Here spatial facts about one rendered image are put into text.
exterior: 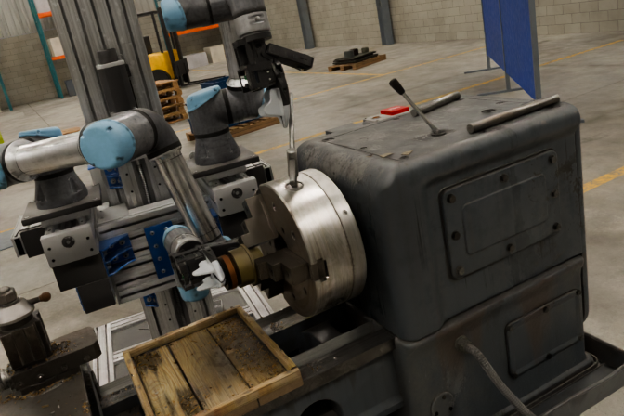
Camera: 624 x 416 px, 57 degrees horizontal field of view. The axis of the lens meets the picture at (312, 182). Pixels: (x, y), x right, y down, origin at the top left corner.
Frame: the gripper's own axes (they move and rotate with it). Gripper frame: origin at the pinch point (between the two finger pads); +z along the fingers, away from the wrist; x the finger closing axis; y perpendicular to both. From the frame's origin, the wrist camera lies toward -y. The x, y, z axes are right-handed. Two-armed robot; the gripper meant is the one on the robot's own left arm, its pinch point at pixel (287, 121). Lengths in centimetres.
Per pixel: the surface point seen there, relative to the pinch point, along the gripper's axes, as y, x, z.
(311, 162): -6.5, -7.2, 11.2
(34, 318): 61, -5, 25
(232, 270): 22.6, 5.0, 26.9
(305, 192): 4.7, 10.9, 15.0
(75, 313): 62, -277, 89
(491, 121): -39.0, 21.0, 11.3
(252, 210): 13.4, -0.5, 16.9
